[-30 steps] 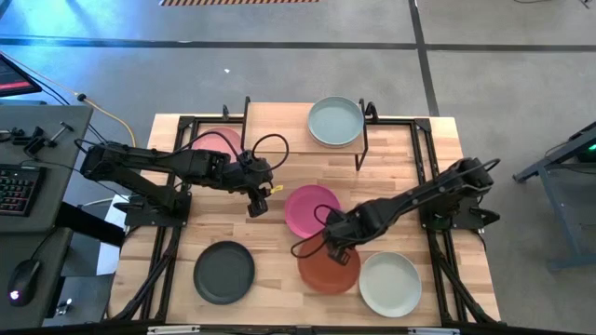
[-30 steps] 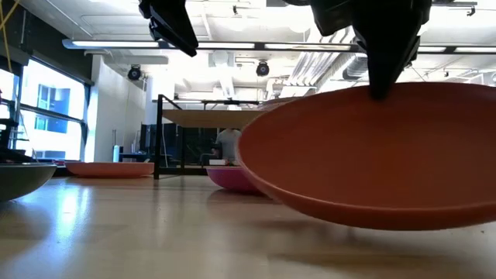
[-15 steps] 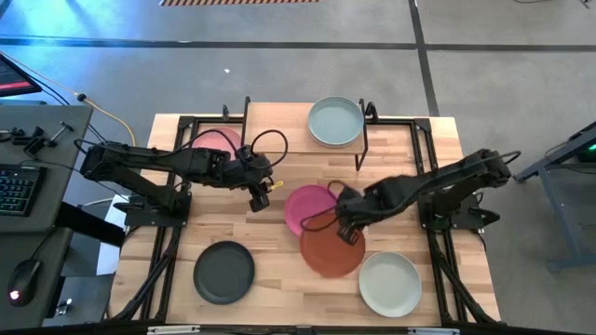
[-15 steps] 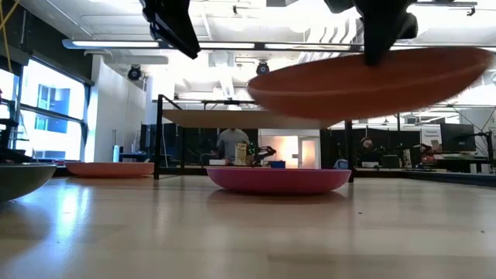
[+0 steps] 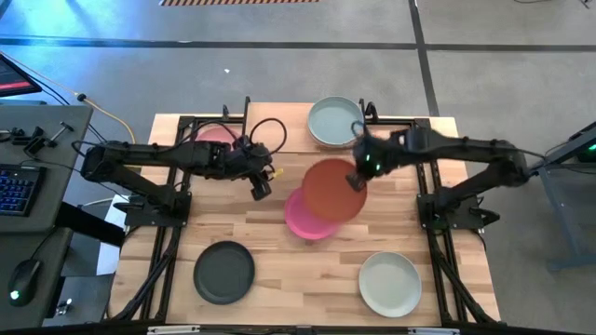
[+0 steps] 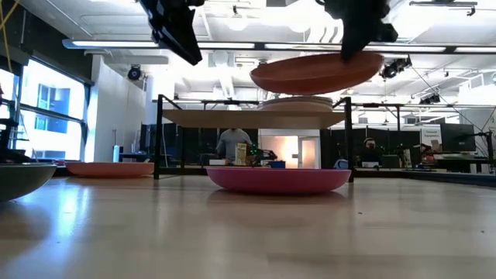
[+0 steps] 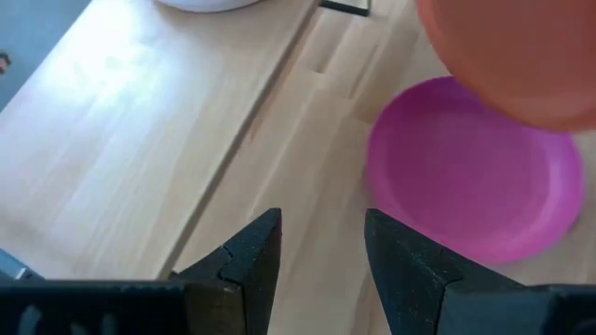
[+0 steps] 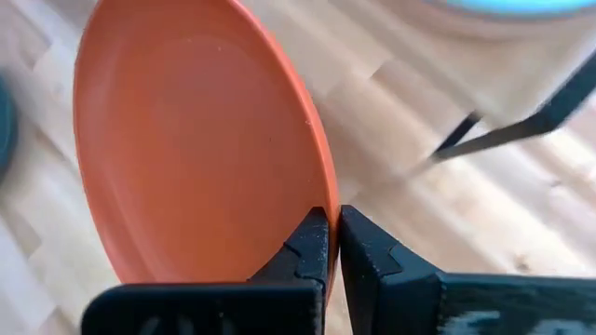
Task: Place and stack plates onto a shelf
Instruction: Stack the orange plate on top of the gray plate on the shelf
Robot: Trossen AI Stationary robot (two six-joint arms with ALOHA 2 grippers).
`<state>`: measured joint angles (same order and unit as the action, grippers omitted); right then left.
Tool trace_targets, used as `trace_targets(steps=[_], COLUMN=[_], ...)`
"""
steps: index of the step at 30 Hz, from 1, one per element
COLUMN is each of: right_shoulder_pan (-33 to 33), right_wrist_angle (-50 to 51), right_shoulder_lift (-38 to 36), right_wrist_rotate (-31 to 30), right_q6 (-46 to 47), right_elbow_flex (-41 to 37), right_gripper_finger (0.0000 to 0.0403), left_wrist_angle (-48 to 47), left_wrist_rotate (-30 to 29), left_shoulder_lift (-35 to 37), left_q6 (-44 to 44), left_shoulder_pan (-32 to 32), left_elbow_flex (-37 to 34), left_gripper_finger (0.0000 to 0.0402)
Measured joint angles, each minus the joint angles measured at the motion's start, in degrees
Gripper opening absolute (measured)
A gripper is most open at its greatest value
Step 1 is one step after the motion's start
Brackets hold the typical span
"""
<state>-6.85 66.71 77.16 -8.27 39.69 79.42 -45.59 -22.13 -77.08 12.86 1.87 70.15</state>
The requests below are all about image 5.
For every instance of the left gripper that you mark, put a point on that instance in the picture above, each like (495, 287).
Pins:
(242, 160)

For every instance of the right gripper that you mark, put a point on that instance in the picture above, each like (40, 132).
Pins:
(379, 151)

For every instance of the orange plate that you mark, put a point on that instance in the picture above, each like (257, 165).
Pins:
(330, 195)

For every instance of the light pink plate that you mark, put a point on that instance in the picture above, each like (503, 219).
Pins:
(216, 134)

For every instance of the teal grey plate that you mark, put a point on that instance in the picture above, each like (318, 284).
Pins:
(333, 120)

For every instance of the magenta plate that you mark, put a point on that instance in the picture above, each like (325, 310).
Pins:
(302, 223)

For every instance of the pale green plate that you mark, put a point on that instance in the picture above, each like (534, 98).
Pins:
(390, 285)

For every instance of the dark grey plate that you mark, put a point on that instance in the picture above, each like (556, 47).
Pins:
(223, 272)

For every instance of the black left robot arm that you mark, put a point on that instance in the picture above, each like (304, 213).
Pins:
(153, 156)

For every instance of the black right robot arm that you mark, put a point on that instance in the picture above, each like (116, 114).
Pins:
(465, 146)

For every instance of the wooden shelf with black legs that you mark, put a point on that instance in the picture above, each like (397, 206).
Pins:
(298, 132)

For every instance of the black table clamp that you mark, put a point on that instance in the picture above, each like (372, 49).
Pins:
(372, 111)
(226, 111)

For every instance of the white paper sheet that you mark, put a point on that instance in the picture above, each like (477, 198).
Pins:
(109, 251)

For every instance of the grey metal stand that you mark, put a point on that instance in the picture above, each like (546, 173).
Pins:
(559, 218)

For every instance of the grey desk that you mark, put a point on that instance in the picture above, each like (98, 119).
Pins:
(46, 121)

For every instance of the black desk clamp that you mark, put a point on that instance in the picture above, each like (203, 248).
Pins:
(39, 139)

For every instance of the black device with green light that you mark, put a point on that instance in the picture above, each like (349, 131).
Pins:
(587, 156)

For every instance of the small silver bolt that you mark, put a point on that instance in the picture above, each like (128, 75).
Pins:
(63, 307)

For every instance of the backlit black keyboard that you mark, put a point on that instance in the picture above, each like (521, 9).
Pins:
(18, 191)

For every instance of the computer monitor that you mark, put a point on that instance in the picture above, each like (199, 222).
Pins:
(14, 79)

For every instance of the black computer mouse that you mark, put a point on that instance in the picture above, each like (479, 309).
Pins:
(23, 281)

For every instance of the black aluminium table frame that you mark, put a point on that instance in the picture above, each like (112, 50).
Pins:
(438, 279)

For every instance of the silver bracket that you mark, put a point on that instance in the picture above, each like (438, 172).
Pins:
(433, 331)
(173, 330)

